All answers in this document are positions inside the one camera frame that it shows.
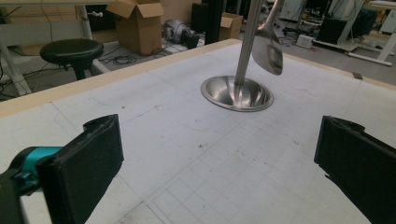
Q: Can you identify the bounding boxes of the white grid mat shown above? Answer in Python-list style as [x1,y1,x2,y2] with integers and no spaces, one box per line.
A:
[0,42,396,224]

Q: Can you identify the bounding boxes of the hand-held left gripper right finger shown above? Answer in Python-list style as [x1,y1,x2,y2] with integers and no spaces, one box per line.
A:
[313,115,396,224]

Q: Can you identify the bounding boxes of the large open cardboard box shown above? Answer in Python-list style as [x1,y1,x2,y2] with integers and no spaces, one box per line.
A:
[106,0,165,57]

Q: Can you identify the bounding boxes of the black round stool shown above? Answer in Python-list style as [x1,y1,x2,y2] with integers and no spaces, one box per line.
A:
[39,37,106,81]

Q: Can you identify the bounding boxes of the white desk frame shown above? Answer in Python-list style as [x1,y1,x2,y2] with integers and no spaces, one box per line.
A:
[0,0,114,97]

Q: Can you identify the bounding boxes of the small cardboard box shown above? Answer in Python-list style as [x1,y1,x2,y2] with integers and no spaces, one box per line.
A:
[218,11,244,42]

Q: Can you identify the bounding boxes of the black equipment case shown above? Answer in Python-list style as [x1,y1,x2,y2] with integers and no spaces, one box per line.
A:
[315,16,346,45]

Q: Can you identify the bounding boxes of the grey round device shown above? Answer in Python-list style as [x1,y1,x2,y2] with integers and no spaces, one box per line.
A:
[163,19,201,49]

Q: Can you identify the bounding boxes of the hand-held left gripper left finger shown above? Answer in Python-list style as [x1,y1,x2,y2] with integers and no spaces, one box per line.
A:
[0,113,125,224]

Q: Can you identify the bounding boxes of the white table frame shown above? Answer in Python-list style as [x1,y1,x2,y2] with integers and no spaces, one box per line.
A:
[312,0,396,67]

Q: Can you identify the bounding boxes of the metal spatula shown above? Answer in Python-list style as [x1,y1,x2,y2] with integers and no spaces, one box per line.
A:
[250,0,285,77]

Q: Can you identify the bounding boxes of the black floor cables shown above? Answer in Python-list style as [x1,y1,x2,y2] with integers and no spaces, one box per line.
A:
[98,46,176,66]

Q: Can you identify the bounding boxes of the metal utensil stand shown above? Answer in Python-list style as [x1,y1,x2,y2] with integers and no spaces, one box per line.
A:
[200,0,276,113]

